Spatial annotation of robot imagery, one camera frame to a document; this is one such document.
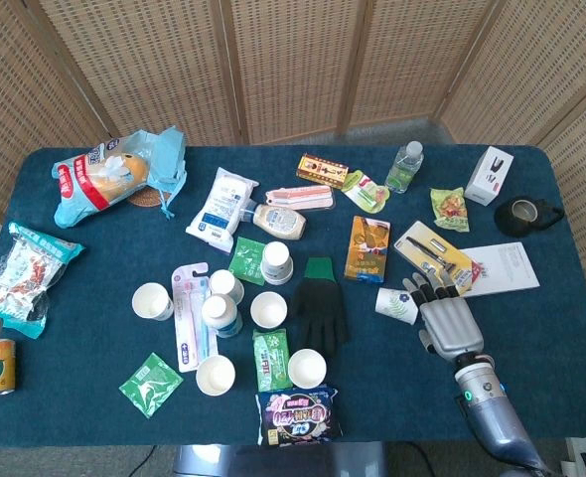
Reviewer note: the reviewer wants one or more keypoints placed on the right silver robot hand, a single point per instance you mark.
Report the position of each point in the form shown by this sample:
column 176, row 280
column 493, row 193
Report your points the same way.
column 449, row 323

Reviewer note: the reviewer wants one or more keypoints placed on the white paper cup green leaf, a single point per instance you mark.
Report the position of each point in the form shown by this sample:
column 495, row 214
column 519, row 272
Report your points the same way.
column 392, row 304

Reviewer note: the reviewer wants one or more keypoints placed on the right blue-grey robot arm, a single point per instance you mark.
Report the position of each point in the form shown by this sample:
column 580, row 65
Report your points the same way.
column 491, row 412

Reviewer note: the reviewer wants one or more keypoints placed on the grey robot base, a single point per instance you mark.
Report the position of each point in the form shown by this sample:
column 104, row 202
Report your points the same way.
column 283, row 459

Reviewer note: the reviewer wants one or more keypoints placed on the white paper cup green print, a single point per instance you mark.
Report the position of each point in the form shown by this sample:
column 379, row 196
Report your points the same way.
column 215, row 375
column 268, row 310
column 307, row 367

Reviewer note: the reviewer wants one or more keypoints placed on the white paper cup blue flower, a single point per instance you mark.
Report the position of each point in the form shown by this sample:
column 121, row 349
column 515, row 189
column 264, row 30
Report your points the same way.
column 150, row 300

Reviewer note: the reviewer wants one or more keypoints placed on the white cup upper-left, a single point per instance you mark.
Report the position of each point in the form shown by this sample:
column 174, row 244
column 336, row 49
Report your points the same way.
column 226, row 283

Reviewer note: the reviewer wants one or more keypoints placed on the teal clear snack bag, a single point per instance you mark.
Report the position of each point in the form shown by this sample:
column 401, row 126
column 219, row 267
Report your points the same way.
column 20, row 278

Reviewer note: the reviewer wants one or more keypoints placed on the yellow razor blister pack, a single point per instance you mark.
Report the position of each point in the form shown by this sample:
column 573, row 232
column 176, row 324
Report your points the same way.
column 429, row 251

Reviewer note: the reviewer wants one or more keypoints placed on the white paper leaflet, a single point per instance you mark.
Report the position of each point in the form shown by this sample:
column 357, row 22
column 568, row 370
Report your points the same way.
column 506, row 268

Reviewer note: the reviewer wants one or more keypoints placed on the orange yellow carton box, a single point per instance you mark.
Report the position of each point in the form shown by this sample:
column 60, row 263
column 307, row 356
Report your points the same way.
column 367, row 248

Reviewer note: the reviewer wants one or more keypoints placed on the green crinkled snack bag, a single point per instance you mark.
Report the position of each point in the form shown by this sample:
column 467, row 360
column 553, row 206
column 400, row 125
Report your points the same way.
column 449, row 208

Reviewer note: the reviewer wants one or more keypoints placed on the black glove green cuff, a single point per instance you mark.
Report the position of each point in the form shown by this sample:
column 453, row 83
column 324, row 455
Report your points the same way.
column 320, row 308

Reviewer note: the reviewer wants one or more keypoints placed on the white box black print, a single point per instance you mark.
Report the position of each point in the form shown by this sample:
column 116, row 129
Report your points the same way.
column 484, row 179

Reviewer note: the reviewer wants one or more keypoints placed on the green lip balm card pack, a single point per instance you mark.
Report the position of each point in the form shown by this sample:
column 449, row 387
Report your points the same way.
column 367, row 191

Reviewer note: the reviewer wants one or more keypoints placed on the clear bottle green label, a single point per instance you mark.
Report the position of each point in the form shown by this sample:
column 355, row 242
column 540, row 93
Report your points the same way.
column 403, row 171

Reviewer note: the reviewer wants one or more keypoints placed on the large green foil sachet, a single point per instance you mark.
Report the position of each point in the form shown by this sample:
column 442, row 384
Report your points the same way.
column 149, row 385

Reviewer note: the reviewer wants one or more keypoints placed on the dark purple sanitary pad pack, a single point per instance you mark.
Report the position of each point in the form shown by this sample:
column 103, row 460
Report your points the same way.
column 298, row 415

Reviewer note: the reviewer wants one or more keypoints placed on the green wet wipes pack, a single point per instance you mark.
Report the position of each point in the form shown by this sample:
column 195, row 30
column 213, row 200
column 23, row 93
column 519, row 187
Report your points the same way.
column 270, row 360

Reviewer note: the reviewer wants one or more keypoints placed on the stacked upside-down paper cups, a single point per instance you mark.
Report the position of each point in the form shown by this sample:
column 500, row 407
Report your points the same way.
column 276, row 263

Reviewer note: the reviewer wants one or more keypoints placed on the light blue bread bag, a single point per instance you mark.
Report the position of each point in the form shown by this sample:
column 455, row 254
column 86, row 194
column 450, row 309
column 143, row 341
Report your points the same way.
column 99, row 174

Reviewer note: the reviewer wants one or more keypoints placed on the pink toothbrush blister pack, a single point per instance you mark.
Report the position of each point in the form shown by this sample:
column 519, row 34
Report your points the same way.
column 186, row 318

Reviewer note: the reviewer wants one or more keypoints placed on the flat pink toothbrush pack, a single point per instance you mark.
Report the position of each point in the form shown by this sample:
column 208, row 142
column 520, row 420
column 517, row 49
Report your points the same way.
column 300, row 198

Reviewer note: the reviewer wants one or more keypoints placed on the beige squeeze sauce bottle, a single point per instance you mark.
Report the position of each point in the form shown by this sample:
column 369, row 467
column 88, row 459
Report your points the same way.
column 280, row 221

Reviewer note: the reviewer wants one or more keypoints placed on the yellow red small box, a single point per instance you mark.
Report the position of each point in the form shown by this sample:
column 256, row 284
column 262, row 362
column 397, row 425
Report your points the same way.
column 323, row 171

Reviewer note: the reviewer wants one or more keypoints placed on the round woven rattan coaster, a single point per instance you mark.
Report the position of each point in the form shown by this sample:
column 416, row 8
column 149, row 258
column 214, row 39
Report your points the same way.
column 146, row 200

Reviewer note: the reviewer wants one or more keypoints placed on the small green foil sachet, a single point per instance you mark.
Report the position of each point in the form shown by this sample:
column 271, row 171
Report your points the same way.
column 243, row 258

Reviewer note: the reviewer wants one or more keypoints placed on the white blue-label milk bottle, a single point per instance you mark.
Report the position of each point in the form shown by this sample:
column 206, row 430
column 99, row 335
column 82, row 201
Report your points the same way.
column 221, row 318

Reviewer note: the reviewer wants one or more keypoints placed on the white blue cotton pad pack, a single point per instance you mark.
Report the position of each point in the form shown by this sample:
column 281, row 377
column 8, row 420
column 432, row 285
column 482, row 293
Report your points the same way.
column 221, row 208

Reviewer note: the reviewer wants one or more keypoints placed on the woven bamboo folding screen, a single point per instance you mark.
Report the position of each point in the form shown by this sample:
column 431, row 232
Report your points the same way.
column 293, row 64

